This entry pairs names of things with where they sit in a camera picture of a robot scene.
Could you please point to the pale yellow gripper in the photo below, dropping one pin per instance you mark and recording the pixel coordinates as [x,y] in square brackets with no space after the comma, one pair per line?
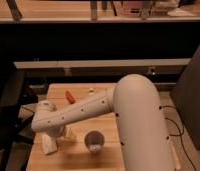
[69,134]

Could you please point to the white sponge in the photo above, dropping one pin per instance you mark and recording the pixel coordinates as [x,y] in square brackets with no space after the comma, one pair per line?
[49,144]

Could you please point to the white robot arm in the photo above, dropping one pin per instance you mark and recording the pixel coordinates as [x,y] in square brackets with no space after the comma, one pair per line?
[142,130]

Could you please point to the white paper cup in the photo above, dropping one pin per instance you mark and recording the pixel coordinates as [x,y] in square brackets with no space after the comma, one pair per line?
[94,141]

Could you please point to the orange carrot toy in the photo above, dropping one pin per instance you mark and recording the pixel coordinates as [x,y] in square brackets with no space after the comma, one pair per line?
[69,97]

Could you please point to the white plastic bottle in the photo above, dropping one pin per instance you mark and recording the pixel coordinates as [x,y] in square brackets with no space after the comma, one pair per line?
[91,91]

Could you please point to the dark chair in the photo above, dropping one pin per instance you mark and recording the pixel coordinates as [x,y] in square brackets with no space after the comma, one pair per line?
[14,92]

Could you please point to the long wooden bench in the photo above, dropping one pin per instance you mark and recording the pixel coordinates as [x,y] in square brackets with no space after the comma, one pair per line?
[102,67]

